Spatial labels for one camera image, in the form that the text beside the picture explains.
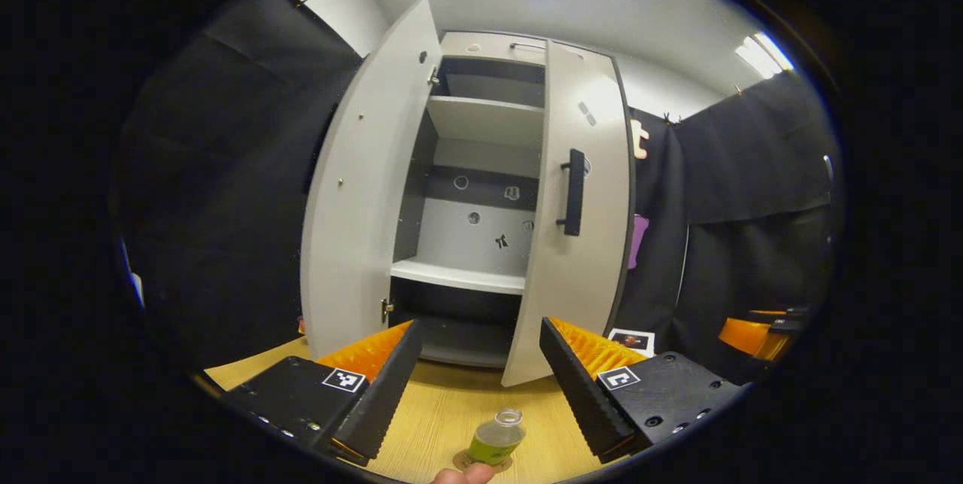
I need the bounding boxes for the grey open cabinet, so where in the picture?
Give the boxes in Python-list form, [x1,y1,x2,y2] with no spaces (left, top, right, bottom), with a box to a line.
[391,31,636,370]

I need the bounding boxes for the round wooden coaster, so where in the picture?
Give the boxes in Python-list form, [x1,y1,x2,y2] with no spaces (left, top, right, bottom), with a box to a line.
[453,449,514,474]

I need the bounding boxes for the small ceiling light panel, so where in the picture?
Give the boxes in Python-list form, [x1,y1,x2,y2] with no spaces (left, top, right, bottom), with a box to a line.
[735,31,794,80]

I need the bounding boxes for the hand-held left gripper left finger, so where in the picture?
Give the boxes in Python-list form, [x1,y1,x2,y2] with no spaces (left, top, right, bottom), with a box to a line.
[218,318,424,467]

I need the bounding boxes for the white blue panel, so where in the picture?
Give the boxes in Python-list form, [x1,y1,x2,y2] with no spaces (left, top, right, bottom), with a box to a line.
[120,239,145,310]

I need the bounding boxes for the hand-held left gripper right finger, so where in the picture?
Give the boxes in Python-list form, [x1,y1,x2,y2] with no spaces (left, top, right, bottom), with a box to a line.
[539,316,753,464]

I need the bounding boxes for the grey cabinet door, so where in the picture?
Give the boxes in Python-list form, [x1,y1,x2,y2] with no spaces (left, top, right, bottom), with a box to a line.
[299,0,443,361]
[500,40,636,388]

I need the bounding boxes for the white book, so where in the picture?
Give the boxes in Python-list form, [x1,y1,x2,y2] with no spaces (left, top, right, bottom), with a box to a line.
[608,328,655,358]

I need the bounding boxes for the green label clear bottle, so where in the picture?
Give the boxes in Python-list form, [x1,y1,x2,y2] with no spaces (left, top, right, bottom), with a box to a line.
[466,408,527,467]

